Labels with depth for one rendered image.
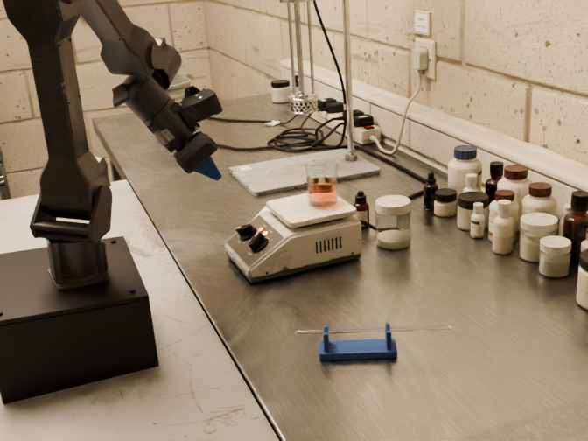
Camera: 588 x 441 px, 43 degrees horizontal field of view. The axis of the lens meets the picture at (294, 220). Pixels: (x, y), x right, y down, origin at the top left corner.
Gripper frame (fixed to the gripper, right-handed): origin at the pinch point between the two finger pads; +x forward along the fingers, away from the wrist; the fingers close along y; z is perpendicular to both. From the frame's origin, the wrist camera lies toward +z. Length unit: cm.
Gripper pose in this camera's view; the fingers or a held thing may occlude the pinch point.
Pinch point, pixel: (206, 163)
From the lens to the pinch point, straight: 121.9
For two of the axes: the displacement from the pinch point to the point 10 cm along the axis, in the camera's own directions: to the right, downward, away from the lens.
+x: 5.7, 6.6, 4.9
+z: 7.4, -6.8, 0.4
